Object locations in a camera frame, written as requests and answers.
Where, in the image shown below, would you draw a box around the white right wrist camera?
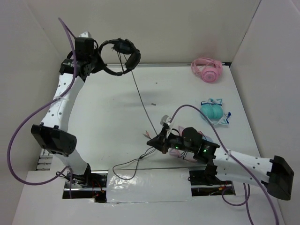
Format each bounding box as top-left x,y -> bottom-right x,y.
160,115 -> 173,139

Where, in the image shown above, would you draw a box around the pink blue cat headphones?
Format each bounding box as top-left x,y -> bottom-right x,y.
169,131 -> 213,163

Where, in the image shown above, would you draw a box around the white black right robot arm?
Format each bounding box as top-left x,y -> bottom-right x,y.
147,127 -> 294,201

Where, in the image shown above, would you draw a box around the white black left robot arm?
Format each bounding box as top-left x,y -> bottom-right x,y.
31,31 -> 101,187

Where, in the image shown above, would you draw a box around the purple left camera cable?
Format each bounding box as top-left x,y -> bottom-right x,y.
7,17 -> 82,199

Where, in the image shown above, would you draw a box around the pink round headphones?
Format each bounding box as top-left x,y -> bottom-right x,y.
191,58 -> 223,83

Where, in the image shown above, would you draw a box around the black wired headphones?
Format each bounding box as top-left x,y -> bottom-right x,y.
97,38 -> 158,181

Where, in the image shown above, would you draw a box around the teal cat ear headphones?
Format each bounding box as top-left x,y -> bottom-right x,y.
200,98 -> 231,126

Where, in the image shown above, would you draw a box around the silver foil cover plate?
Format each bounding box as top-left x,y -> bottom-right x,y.
106,168 -> 192,203

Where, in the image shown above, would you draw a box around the aluminium frame rail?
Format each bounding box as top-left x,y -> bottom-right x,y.
35,62 -> 232,172

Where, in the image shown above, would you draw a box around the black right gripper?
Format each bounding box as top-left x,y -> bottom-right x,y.
147,127 -> 195,154

